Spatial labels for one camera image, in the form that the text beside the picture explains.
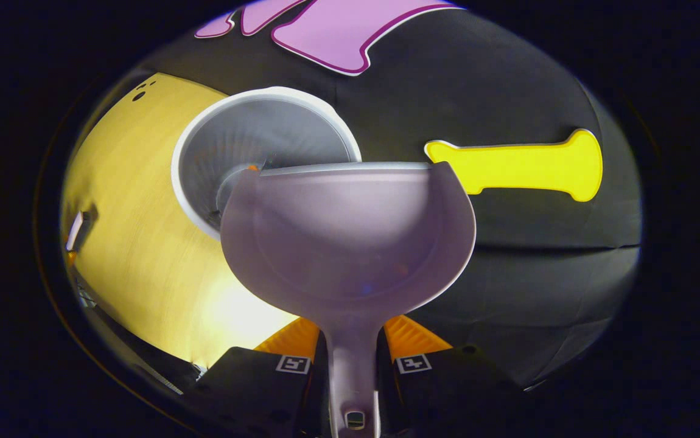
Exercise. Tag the pink dustpan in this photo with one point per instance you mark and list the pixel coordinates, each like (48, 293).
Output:
(350, 243)

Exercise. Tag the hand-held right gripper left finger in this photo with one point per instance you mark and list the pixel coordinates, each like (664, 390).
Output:
(252, 389)

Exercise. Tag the black backdrop cloth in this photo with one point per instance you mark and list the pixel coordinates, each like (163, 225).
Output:
(508, 85)

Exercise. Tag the orange paper trash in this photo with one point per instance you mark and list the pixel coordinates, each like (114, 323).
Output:
(253, 167)

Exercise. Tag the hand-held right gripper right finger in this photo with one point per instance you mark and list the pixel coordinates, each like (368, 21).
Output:
(447, 395)

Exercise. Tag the grey ribbed garbage bin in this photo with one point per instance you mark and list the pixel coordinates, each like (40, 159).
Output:
(252, 131)

